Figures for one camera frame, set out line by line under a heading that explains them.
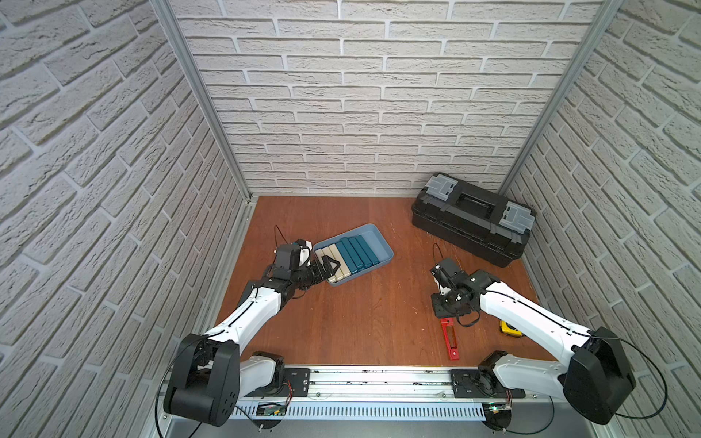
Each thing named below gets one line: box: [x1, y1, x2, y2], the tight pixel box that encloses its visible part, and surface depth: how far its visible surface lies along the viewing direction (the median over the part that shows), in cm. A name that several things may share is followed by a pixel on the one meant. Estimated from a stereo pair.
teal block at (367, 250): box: [355, 234, 380, 266], surface depth 100 cm
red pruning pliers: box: [439, 317, 461, 361], surface depth 81 cm
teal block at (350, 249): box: [340, 237, 365, 269], surface depth 100 cm
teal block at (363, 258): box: [348, 236, 373, 269], surface depth 99 cm
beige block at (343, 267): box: [328, 243, 352, 278], surface depth 97 cm
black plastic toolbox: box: [411, 171, 537, 268], surface depth 95 cm
